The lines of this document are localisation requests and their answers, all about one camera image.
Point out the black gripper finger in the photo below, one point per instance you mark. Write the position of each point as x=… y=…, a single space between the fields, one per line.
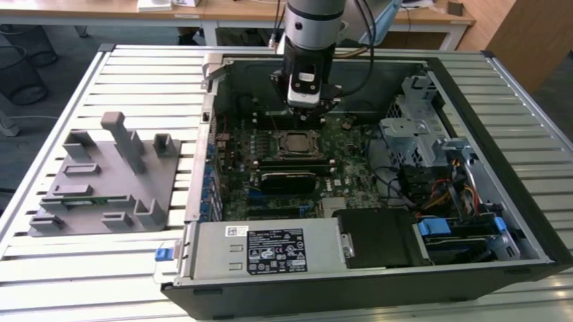
x=332 y=97
x=278 y=80

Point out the silver CPU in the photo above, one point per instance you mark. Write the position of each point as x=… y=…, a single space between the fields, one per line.
x=300 y=142

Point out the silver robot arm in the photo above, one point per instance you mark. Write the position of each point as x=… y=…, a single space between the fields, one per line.
x=313 y=23

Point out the CPU socket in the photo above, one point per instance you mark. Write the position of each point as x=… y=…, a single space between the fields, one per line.
x=281 y=155

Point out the black RAM slot bank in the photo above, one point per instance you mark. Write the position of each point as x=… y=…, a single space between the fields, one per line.
x=284 y=121
x=296 y=166

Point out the thin metal locking lever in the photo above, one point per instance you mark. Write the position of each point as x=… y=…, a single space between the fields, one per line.
x=274 y=124

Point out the silver drive cage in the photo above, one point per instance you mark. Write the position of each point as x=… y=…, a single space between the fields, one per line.
x=403 y=129

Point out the green motherboard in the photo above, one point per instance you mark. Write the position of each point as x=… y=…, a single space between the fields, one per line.
x=353 y=181

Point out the black graphics card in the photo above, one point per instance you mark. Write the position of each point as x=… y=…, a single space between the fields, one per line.
x=286 y=184

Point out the small white box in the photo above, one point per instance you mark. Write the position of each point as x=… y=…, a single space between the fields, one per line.
x=185 y=2

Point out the silver heat sink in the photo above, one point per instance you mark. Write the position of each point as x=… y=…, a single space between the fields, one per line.
x=335 y=205

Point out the wooden desk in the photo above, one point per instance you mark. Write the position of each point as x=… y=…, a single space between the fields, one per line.
x=154 y=16

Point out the small brown box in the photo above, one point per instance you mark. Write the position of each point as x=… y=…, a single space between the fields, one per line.
x=456 y=8

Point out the black expansion slot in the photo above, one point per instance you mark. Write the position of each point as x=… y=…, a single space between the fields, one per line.
x=273 y=212

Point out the black plastic shroud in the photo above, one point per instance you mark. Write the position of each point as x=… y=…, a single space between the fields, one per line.
x=381 y=234

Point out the grey parts rack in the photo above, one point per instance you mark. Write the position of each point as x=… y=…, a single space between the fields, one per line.
x=111 y=157

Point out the blue disk carrier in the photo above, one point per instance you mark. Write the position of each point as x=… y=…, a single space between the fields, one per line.
x=432 y=228

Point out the wooden cabinet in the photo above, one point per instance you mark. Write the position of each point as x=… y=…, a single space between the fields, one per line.
x=528 y=40

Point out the silver power supply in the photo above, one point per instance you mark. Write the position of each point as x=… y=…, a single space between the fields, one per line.
x=216 y=251

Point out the green RAM stick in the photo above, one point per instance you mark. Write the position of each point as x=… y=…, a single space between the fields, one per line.
x=101 y=200

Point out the black mesh wastebasket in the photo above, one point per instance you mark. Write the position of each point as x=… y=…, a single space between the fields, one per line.
x=41 y=43
x=22 y=84

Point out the blue case latch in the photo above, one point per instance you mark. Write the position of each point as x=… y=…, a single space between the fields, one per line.
x=164 y=254

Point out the black PC case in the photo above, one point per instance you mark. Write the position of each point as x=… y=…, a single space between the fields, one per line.
x=313 y=295

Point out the white furniture foot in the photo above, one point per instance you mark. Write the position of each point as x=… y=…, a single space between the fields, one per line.
x=9 y=125

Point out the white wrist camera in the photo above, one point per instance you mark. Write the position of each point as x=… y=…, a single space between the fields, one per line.
x=305 y=90

